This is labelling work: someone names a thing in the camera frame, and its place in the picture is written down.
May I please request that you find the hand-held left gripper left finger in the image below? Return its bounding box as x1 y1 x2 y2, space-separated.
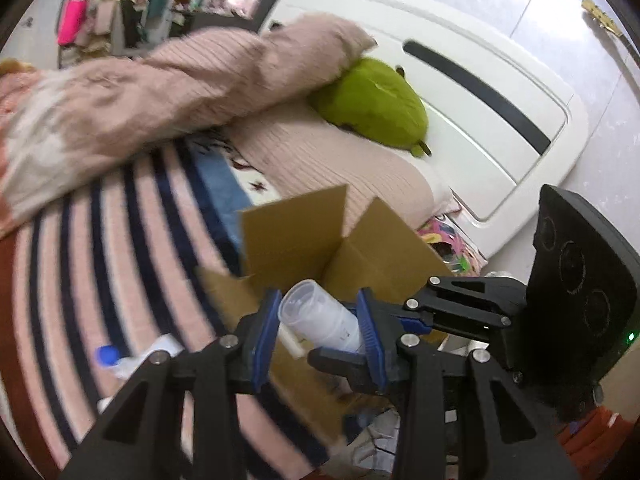
60 289 284 480

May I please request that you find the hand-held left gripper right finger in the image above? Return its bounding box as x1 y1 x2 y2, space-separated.
356 287 581 480

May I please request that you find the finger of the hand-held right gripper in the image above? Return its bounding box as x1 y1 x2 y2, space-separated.
382 275 529 345
307 348 388 395

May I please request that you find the white bottle with clear cap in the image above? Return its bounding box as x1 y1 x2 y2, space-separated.
278 280 364 353

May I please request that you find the brown cardboard box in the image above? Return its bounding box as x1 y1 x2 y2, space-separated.
196 183 453 448

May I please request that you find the colourful printed cloth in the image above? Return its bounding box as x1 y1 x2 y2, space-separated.
415 212 488 277

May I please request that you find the blue-capped plastic bottle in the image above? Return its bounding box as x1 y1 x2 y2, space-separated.
95 344 153 382

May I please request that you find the blue and white printed cloth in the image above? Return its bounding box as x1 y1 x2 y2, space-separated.
185 130 283 266

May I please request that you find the striped pink and navy blanket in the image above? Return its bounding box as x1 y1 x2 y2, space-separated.
0 135 331 480

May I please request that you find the pink knitted pillow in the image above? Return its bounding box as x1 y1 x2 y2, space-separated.
222 97 461 231

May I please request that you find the white bed headboard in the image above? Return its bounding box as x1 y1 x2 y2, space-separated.
260 0 590 256

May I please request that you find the green plush toy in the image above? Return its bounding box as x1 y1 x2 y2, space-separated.
309 57 434 157

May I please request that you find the pink knitted quilt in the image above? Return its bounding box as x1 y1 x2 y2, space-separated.
0 12 378 238

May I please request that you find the guitar headstock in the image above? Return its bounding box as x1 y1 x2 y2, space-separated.
581 0 640 68

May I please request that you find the bright pink hanging garment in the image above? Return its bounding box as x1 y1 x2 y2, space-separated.
57 0 88 47

